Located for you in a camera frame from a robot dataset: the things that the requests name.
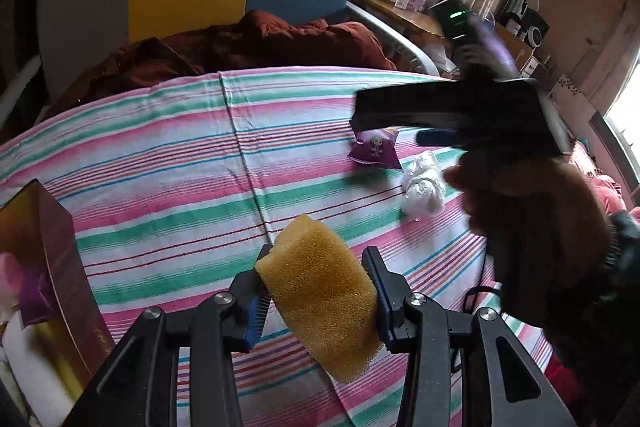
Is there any dark red blanket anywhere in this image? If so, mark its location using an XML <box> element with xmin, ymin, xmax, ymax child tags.
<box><xmin>46</xmin><ymin>11</ymin><xmax>396</xmax><ymax>118</ymax></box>

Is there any wooden bedside desk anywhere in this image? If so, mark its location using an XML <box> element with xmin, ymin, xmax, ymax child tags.
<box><xmin>350</xmin><ymin>0</ymin><xmax>444</xmax><ymax>46</ymax></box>

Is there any white foam block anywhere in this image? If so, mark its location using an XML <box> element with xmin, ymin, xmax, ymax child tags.
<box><xmin>2</xmin><ymin>311</ymin><xmax>74</xmax><ymax>426</ymax></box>

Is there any gold square tray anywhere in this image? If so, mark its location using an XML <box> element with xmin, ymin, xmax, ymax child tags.
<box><xmin>1</xmin><ymin>179</ymin><xmax>114</xmax><ymax>401</ymax></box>

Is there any purple snack packet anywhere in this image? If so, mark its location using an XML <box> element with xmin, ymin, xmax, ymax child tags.
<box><xmin>347</xmin><ymin>127</ymin><xmax>402</xmax><ymax>170</ymax></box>

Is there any brown sponge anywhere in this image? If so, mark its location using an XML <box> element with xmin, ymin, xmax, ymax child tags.
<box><xmin>255</xmin><ymin>215</ymin><xmax>381</xmax><ymax>384</ymax></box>

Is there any person's right hand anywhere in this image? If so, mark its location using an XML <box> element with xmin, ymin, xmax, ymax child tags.
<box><xmin>444</xmin><ymin>153</ymin><xmax>608</xmax><ymax>315</ymax></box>

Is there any white sock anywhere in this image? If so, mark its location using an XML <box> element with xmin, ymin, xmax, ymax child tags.
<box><xmin>400</xmin><ymin>150</ymin><xmax>446</xmax><ymax>219</ymax></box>

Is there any cardboard box of clutter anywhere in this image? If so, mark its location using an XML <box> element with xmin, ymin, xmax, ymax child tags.
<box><xmin>495</xmin><ymin>23</ymin><xmax>540</xmax><ymax>78</ymax></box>

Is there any black cable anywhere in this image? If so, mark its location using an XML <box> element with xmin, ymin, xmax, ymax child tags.
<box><xmin>462</xmin><ymin>246</ymin><xmax>501</xmax><ymax>313</ymax></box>

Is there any white bed rail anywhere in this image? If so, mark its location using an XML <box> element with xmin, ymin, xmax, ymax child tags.
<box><xmin>345</xmin><ymin>1</ymin><xmax>439</xmax><ymax>77</ymax></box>

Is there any striped bed sheet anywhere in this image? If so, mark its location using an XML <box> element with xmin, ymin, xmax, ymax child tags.
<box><xmin>0</xmin><ymin>66</ymin><xmax>557</xmax><ymax>427</ymax></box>

